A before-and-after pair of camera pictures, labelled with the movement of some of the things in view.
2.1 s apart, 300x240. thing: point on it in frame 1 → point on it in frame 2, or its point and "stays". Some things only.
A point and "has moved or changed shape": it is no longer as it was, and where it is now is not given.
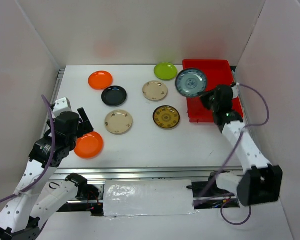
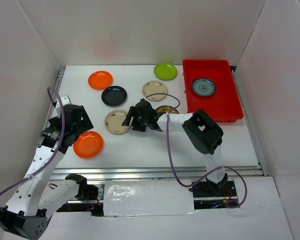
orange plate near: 89,145 stays
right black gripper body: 215,105 → 137,116
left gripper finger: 83,114 stays
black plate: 114,96 stays
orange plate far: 100,80 stays
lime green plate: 165,71 stays
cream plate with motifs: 155,91 stays
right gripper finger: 208,93 → 127,120
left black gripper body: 72,141 stays
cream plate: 118,121 stays
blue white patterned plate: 190,82 has moved or changed shape
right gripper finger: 207,101 → 138,126
